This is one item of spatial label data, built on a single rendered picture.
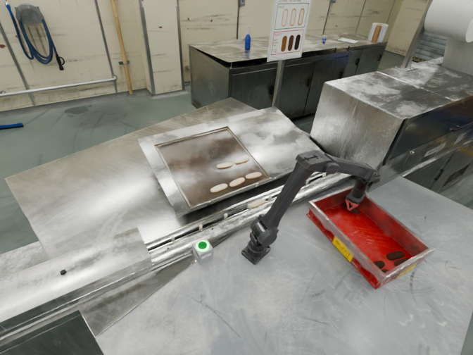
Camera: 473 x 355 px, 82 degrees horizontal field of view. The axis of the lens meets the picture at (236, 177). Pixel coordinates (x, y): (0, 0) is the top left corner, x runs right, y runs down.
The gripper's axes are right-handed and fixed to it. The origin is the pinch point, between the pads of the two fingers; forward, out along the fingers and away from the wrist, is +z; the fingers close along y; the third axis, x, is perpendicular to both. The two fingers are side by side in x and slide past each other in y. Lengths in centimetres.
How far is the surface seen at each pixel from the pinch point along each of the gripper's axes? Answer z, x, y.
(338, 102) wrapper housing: -37, 36, 33
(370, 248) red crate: 3.4, -18.4, -15.4
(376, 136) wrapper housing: -29.9, 7.3, 25.6
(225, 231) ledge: 0, 35, -60
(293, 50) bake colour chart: -48, 95, 69
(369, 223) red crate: 3.4, -11.6, -0.4
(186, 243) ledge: 0, 42, -77
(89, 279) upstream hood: -6, 51, -115
